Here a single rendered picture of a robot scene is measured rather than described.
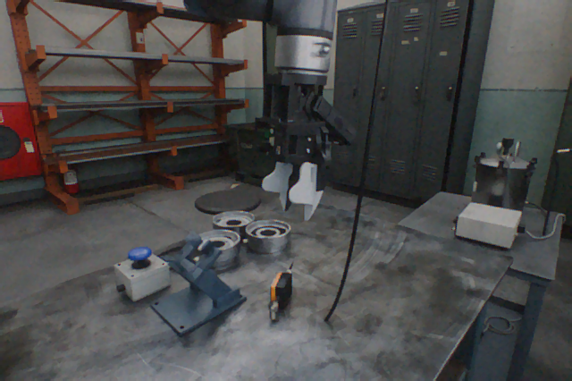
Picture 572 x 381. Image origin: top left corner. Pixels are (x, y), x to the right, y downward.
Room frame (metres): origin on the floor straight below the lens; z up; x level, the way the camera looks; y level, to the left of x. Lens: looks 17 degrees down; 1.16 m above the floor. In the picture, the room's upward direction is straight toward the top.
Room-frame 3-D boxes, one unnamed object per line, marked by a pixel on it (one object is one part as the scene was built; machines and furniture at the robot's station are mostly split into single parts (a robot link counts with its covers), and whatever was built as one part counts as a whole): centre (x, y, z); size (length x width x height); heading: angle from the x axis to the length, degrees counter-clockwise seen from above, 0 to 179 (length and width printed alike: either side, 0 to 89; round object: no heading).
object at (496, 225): (1.13, -0.74, 0.83); 0.41 x 0.19 x 0.30; 140
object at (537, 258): (1.17, -0.73, 0.34); 0.67 x 0.46 x 0.68; 140
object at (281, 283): (0.53, 0.00, 0.82); 0.17 x 0.02 x 0.04; 166
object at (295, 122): (0.49, -0.01, 1.11); 0.09 x 0.08 x 0.12; 131
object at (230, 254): (0.67, 0.15, 0.82); 0.10 x 0.10 x 0.04
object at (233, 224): (0.79, 0.13, 0.82); 0.10 x 0.10 x 0.04
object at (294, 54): (0.49, -0.03, 1.19); 0.08 x 0.08 x 0.05
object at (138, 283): (0.55, 0.26, 0.82); 0.08 x 0.07 x 0.05; 136
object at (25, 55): (4.05, 1.45, 1.05); 2.38 x 0.70 x 2.10; 136
